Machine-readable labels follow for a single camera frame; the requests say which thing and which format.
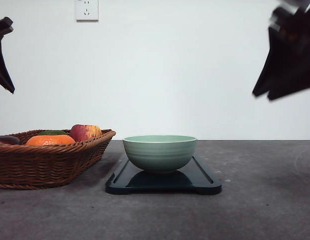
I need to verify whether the brown wicker basket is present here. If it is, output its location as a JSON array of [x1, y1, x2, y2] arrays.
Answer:
[[0, 129, 116, 190]]

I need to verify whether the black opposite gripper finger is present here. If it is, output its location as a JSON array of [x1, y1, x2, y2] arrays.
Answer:
[[0, 16, 15, 94]]

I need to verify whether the dark teal rectangular tray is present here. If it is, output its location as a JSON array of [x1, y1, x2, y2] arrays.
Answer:
[[105, 157, 222, 195]]

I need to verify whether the red yellow apple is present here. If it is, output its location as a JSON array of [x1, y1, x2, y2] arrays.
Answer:
[[70, 124, 102, 141]]

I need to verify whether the orange tangerine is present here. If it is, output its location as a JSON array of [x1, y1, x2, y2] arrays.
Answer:
[[25, 135, 76, 146]]

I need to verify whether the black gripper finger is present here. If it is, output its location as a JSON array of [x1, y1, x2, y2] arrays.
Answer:
[[267, 30, 310, 101], [252, 7, 296, 96]]

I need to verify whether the white wall socket left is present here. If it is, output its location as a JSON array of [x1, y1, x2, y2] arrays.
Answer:
[[75, 0, 99, 23]]

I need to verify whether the dark purple fruit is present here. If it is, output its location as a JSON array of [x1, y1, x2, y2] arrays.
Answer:
[[0, 135, 23, 145]]

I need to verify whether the dark green avocado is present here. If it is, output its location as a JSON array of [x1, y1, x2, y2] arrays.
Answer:
[[38, 130, 69, 136]]

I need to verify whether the light green ceramic bowl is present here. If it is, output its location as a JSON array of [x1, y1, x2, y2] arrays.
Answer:
[[123, 135, 197, 174]]

